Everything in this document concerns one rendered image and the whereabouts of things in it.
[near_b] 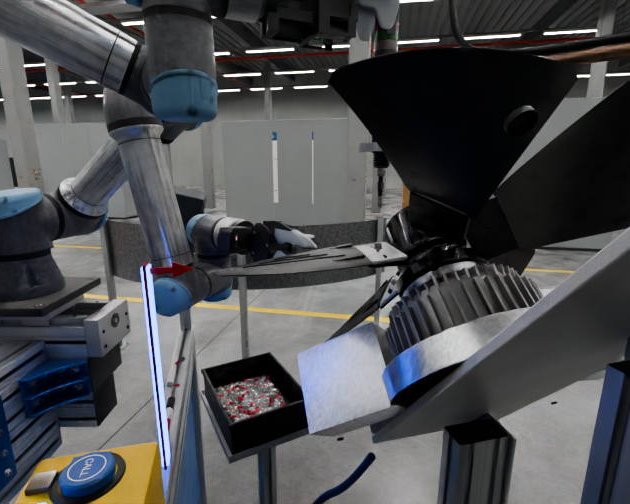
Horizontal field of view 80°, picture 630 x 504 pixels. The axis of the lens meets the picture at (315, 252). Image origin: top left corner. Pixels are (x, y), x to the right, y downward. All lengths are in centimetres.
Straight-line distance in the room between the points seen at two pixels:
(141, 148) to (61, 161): 1049
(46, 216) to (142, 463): 75
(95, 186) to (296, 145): 580
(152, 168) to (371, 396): 54
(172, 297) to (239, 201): 636
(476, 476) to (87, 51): 82
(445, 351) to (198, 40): 44
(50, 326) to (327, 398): 65
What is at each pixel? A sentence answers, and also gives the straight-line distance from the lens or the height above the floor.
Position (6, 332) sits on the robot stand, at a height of 96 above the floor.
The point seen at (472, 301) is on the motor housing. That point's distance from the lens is 50.
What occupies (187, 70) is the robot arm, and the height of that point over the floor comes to 143.
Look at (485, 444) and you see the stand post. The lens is 71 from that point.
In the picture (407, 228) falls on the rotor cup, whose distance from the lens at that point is 63.
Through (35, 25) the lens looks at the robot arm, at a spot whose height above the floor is 148.
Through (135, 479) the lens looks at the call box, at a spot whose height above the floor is 107.
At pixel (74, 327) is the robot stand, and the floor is 98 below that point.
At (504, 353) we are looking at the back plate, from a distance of 43.
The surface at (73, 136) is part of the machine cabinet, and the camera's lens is 1096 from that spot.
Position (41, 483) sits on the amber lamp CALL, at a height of 108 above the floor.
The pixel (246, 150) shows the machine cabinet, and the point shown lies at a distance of 697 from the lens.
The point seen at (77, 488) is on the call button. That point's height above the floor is 108.
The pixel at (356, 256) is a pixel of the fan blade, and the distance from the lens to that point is 57.
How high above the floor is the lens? 133
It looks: 13 degrees down
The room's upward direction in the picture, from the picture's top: straight up
